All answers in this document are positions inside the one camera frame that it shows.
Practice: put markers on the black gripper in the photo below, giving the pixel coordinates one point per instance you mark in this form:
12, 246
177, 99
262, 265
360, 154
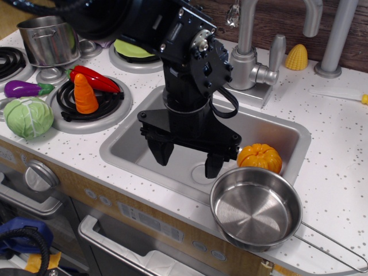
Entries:
199, 130

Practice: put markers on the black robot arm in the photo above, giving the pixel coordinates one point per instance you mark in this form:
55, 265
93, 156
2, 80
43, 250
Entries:
195, 66

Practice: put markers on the grey toy sink basin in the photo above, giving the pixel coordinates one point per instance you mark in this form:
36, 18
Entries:
187, 155

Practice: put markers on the stainless steel pan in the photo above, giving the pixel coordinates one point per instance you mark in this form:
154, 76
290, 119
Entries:
257, 210

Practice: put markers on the orange toy pumpkin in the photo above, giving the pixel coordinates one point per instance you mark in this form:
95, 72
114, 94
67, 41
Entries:
260, 155

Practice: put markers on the black front stove burner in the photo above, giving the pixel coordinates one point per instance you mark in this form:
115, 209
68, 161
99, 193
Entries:
113, 107

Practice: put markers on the black stove burner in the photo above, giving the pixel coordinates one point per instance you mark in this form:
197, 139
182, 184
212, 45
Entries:
15, 65
113, 107

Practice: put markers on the silver toy faucet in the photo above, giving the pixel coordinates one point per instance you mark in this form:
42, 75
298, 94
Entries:
252, 82

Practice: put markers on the grey rear stove burner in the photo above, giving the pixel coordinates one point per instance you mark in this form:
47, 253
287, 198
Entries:
135, 65

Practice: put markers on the orange toy carrot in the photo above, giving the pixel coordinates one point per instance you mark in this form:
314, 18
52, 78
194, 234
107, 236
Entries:
85, 99

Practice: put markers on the red toy chili pepper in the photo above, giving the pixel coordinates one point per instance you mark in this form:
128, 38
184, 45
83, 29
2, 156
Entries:
94, 79

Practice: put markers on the green toy plate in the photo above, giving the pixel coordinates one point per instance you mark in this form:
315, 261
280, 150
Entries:
130, 50

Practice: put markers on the yellow toy corn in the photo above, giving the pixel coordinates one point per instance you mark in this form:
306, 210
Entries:
297, 58

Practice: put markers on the grey stove knob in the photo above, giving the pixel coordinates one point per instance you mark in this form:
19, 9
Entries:
40, 178

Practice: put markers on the green toy cabbage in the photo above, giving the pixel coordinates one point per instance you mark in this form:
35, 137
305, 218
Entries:
28, 117

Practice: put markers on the white toy knife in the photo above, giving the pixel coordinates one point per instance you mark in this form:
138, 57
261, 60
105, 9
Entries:
339, 92

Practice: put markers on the stainless steel pot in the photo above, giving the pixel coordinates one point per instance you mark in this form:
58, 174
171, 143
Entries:
49, 41

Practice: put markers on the purple toy eggplant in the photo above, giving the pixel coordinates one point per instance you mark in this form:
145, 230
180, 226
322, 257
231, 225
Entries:
18, 89

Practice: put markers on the black left stove burner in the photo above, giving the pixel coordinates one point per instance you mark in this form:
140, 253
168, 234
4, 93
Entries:
15, 65

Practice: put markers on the grey dishwasher door handle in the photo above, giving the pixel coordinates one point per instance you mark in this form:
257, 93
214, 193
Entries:
130, 255

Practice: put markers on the grey oven door handle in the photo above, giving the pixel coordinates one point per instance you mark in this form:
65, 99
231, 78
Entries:
46, 209

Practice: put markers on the grey upright post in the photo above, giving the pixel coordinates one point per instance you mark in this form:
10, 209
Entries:
329, 66

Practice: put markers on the blue clamp with black cable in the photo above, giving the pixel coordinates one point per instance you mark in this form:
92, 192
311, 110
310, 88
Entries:
25, 235

